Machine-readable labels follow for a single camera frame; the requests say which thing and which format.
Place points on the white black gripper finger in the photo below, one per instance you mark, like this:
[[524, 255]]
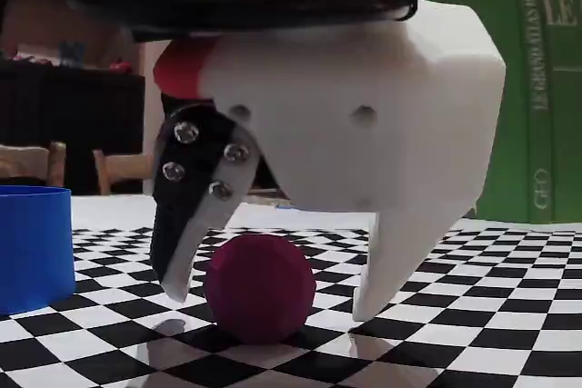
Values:
[[191, 179]]

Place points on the blue round box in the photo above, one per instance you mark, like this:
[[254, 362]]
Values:
[[32, 247]]

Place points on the blue tape strip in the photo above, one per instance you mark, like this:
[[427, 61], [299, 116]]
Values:
[[284, 206]]

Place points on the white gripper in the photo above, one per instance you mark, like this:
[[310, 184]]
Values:
[[346, 134]]

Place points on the wooden chair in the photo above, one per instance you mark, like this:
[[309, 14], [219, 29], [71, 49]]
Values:
[[123, 170], [27, 163]]

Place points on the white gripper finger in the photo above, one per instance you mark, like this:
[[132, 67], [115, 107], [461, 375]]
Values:
[[395, 261]]

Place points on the dark wooden cabinet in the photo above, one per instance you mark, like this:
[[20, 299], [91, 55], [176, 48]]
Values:
[[73, 106]]

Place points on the green book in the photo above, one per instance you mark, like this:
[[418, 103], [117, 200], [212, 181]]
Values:
[[536, 88]]

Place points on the pink faceted ball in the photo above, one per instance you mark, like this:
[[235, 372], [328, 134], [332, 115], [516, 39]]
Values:
[[259, 288]]

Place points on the black and white checkerboard mat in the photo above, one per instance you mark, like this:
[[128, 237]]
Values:
[[454, 338]]

